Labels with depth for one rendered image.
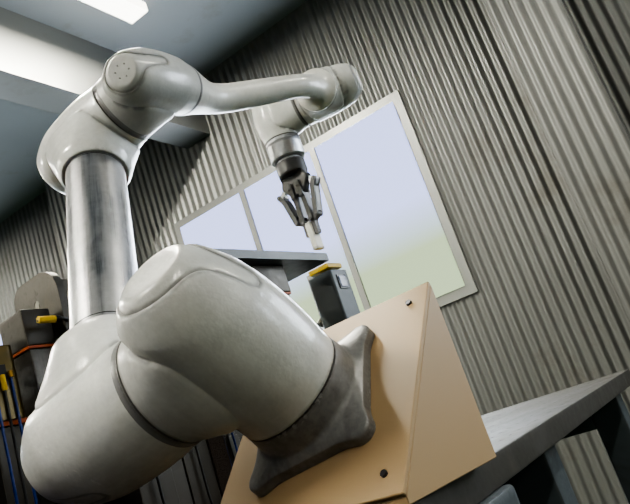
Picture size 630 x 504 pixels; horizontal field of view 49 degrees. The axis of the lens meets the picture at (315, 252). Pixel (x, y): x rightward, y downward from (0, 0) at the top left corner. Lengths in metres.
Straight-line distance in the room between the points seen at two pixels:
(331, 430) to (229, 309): 0.18
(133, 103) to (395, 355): 0.65
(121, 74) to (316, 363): 0.64
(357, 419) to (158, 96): 0.69
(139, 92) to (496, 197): 2.51
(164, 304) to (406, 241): 2.95
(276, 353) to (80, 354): 0.26
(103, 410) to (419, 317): 0.38
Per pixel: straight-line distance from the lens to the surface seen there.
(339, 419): 0.79
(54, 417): 0.87
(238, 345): 0.72
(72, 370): 0.87
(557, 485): 1.29
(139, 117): 1.25
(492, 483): 0.91
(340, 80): 1.68
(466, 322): 3.50
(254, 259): 1.35
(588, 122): 3.27
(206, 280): 0.72
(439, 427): 0.78
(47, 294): 1.23
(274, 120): 1.72
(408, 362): 0.80
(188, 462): 1.30
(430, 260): 3.55
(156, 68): 1.23
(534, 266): 3.41
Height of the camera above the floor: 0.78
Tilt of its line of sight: 15 degrees up
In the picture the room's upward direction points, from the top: 19 degrees counter-clockwise
